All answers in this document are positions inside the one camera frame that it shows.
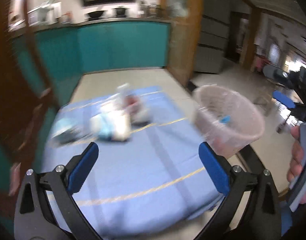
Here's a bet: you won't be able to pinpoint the dark bag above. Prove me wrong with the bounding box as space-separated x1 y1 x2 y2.
51 118 86 146

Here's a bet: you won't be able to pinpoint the carved wooden chair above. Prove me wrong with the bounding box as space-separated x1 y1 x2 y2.
0 0 60 181

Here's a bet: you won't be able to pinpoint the steel stock pot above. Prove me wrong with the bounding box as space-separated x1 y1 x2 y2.
146 3 162 18

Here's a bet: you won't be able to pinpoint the teal lower kitchen cabinets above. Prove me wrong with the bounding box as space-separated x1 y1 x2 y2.
0 20 170 232

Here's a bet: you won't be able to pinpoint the white plastic bag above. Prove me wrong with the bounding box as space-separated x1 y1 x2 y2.
113 83 151 126

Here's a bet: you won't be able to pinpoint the wooden glass sliding door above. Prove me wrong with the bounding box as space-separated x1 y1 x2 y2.
160 0 203 87

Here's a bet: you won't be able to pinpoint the person's right hand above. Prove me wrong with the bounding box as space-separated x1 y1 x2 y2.
285 125 306 205

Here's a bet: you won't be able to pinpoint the clear blue plastic package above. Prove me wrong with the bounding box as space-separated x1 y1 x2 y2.
89 104 131 141

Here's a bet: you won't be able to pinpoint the black cooking pot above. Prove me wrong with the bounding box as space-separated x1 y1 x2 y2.
114 7 128 18

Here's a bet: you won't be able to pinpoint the blue checked cloth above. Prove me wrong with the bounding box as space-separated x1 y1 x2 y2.
40 86 225 240

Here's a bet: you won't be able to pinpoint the black wok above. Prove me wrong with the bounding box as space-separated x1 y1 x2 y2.
85 10 105 21

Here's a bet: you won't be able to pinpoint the blue foam net sleeve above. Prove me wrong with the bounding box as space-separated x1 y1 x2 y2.
220 115 231 124

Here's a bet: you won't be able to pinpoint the pink lattice trash basket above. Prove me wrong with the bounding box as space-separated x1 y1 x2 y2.
192 84 267 159

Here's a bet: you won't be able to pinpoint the grey refrigerator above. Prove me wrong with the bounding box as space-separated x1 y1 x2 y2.
194 0 230 74

